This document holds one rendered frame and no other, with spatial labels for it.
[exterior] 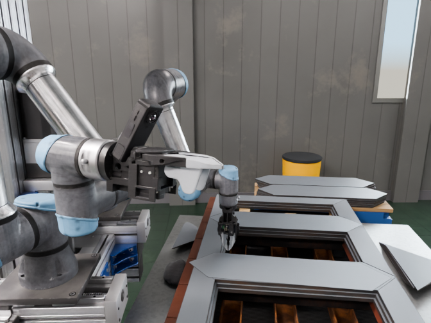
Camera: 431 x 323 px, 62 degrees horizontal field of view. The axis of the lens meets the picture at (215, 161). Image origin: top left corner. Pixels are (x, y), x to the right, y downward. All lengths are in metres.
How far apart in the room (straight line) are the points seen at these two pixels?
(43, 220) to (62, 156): 0.34
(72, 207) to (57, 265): 0.37
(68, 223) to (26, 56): 0.40
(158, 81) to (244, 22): 2.87
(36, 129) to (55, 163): 0.53
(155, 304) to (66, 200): 0.91
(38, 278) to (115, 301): 0.20
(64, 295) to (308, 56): 3.63
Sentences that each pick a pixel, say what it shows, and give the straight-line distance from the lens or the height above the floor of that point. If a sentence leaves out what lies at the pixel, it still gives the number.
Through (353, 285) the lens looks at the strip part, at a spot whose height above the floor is 0.86.
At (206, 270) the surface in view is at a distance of 1.41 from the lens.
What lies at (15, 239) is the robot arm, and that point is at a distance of 0.97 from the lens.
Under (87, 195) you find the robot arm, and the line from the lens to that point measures 0.73.
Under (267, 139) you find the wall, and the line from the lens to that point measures 4.20.
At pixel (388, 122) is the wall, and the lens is 4.62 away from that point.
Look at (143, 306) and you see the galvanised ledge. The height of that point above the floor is 0.68.
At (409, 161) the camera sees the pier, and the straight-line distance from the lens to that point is 4.75.
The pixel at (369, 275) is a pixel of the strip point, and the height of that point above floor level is 0.86.
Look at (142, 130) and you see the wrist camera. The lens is 0.62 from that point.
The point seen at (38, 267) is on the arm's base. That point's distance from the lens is 1.07.
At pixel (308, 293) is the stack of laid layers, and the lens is 1.38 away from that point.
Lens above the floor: 1.60
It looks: 15 degrees down
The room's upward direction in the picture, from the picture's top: straight up
